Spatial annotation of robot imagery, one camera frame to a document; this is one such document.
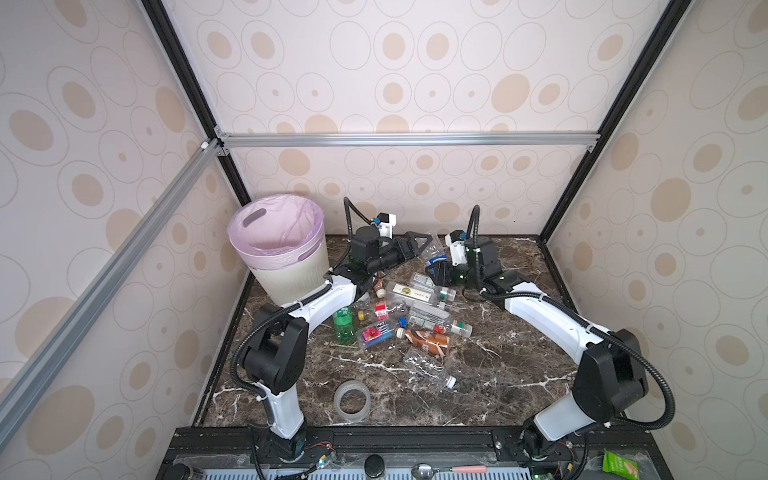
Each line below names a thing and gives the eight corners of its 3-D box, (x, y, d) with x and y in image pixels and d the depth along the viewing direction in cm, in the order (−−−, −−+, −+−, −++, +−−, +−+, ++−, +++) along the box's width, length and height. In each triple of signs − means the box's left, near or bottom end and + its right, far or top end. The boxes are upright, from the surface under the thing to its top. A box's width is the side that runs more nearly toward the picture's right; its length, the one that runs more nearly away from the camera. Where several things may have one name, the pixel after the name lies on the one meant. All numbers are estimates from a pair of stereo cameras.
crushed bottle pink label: (361, 350, 91) (360, 344, 87) (356, 338, 93) (354, 331, 90) (394, 336, 94) (394, 329, 90) (388, 324, 96) (388, 317, 93)
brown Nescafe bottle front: (403, 344, 92) (404, 337, 88) (408, 331, 95) (408, 324, 91) (444, 358, 89) (446, 352, 85) (447, 344, 92) (450, 337, 88)
